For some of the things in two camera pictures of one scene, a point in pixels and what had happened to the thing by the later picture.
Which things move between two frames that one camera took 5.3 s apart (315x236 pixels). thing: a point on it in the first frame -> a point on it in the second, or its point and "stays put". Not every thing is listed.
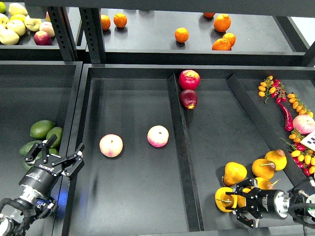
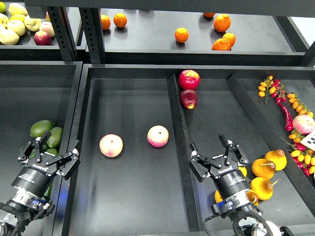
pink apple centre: [158, 136] stays put
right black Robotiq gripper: [260, 203] -> [229, 179]
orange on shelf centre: [181, 34] stays put
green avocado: [53, 151] stays put
